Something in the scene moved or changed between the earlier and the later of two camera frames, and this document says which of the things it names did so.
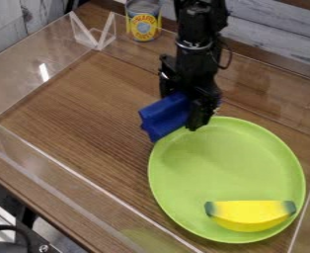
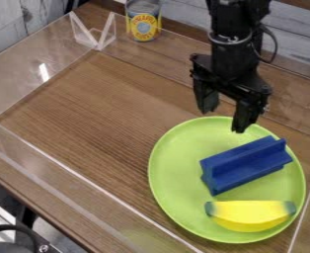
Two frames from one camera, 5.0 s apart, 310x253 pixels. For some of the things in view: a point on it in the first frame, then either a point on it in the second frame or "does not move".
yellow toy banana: [250, 215] does not move
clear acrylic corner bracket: [92, 37] does not move
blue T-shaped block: [164, 116] -> [244, 164]
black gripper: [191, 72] -> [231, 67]
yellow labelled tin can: [144, 19] does not move
